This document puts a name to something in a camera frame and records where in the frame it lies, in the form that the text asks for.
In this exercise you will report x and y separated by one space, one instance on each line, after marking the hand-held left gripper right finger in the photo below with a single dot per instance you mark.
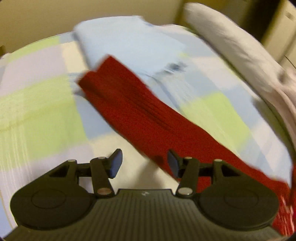
173 162

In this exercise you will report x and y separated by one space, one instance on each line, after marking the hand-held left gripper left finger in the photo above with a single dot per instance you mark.
116 163

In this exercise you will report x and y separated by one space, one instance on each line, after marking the red patterned knit sweater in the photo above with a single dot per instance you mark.
138 111

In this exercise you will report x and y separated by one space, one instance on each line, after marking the checkered bed sheet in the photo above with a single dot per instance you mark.
34 104

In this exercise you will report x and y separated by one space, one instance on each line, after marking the light blue folded cloth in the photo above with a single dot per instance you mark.
129 41

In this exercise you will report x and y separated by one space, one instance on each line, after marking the lilac blanket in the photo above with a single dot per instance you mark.
231 41

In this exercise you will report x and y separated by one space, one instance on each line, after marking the cream wardrobe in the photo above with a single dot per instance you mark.
284 34

